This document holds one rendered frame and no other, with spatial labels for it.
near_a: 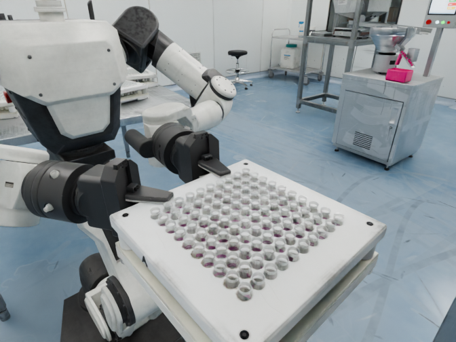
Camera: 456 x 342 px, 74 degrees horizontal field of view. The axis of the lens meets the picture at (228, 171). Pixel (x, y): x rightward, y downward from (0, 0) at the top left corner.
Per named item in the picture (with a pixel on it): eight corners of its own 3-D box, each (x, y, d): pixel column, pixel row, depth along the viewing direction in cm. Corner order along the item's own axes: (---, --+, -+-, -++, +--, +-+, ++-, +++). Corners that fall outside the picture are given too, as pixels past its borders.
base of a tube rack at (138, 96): (81, 99, 158) (80, 95, 157) (121, 90, 175) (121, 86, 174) (108, 108, 145) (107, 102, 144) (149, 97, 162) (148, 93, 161)
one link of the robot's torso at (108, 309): (89, 313, 115) (95, 279, 79) (138, 285, 126) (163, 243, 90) (108, 353, 110) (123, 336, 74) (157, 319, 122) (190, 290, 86)
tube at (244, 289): (252, 338, 31) (255, 287, 27) (243, 347, 30) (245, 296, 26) (242, 330, 32) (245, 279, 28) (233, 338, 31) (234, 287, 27)
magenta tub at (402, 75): (384, 79, 249) (387, 68, 245) (391, 78, 255) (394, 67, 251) (404, 83, 238) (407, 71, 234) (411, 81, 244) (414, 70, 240)
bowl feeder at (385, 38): (353, 71, 281) (362, 26, 264) (374, 67, 300) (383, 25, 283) (408, 80, 247) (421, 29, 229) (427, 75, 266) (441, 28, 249)
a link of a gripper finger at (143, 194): (165, 207, 40) (123, 200, 41) (176, 195, 42) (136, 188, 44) (164, 196, 39) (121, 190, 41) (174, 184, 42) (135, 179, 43)
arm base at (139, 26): (129, 83, 91) (105, 53, 91) (163, 63, 96) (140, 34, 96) (131, 53, 77) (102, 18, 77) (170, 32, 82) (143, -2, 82)
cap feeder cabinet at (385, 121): (328, 150, 310) (341, 73, 274) (359, 138, 341) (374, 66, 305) (389, 174, 266) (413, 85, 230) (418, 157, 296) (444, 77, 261)
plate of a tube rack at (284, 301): (385, 237, 38) (389, 223, 37) (243, 378, 23) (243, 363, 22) (245, 167, 54) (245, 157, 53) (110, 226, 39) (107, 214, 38)
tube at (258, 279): (263, 328, 32) (268, 277, 28) (254, 336, 31) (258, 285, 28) (254, 319, 33) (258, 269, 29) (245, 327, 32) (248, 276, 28)
